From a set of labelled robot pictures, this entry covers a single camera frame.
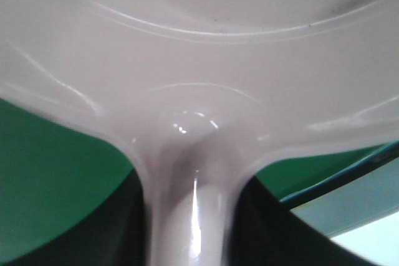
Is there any white outer conveyor rim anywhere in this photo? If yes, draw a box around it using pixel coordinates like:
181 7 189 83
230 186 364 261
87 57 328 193
291 159 398 265

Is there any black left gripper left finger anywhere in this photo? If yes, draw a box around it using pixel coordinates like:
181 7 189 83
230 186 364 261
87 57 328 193
9 171 146 266

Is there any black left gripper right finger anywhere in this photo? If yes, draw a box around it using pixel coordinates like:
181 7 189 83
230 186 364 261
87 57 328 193
226 178 370 265

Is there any green conveyor belt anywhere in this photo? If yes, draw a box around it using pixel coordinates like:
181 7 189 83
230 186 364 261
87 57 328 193
1 101 398 265

